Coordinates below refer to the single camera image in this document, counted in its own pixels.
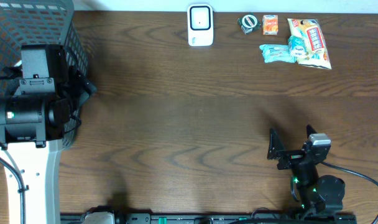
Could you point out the grey plastic shopping basket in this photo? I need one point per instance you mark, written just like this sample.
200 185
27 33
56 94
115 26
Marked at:
36 23

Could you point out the dark green balm box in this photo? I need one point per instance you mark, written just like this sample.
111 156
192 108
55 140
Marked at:
248 23

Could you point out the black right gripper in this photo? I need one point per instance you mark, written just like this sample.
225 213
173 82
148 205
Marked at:
291 157

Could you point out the light green pouch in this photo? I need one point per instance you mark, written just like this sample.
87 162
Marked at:
276 53

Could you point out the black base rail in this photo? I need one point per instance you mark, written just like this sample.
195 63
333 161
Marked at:
262 217

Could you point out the teal tissue packet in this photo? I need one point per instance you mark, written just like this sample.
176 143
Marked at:
297 47

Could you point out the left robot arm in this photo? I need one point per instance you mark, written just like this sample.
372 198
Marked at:
33 124

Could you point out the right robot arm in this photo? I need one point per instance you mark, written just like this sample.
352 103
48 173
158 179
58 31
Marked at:
318 195

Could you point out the yellow snack chip bag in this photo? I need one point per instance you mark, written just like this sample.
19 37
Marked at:
309 30

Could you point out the orange tissue packet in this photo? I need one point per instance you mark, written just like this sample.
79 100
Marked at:
270 24

